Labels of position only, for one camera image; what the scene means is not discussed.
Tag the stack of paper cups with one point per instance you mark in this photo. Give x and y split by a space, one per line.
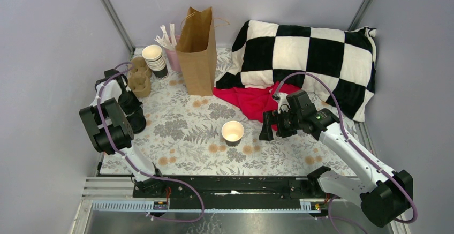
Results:
154 58

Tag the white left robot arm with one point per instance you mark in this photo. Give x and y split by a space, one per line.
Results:
111 122

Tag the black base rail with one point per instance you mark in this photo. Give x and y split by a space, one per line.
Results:
232 192

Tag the red cloth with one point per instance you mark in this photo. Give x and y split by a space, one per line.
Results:
253 102

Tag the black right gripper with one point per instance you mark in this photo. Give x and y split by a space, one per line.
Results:
271 117

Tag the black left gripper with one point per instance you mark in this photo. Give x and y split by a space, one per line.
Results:
135 110

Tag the cardboard cup carrier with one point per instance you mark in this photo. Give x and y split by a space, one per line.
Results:
139 78

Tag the black paper coffee cup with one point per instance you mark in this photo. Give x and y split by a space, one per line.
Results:
232 133

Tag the checkered black white pillow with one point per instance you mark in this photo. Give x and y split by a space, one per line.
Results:
338 66

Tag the pink cup holder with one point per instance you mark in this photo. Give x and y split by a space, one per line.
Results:
172 55

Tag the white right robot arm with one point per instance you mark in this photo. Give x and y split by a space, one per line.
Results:
382 193

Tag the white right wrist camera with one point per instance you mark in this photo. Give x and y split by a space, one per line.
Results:
281 99

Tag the brown paper bag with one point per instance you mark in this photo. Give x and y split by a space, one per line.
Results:
196 51

